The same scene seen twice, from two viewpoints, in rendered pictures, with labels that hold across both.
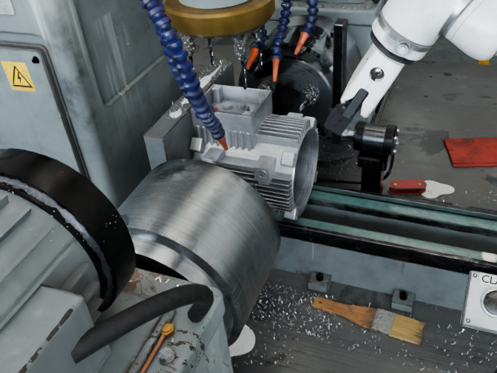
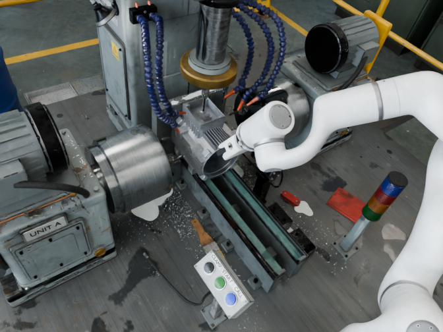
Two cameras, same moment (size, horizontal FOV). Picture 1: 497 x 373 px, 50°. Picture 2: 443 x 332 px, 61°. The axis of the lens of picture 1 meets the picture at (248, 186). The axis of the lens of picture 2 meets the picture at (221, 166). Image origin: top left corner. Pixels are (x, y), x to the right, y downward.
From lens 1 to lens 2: 58 cm
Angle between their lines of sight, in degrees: 19
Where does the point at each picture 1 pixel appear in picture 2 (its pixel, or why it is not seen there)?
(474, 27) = (258, 155)
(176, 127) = not seen: hidden behind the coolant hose
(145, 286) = (84, 172)
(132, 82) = (169, 75)
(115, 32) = (167, 51)
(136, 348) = (57, 193)
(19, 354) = not seen: outside the picture
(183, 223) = (120, 157)
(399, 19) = (242, 130)
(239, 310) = (124, 202)
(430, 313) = (234, 259)
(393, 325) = not seen: hidden behind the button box
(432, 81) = (375, 150)
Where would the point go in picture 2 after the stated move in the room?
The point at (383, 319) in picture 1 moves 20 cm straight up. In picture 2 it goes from (211, 247) to (218, 216)
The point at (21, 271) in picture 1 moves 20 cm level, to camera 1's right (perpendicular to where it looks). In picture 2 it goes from (14, 151) to (82, 193)
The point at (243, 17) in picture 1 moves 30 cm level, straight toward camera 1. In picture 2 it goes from (204, 82) to (138, 139)
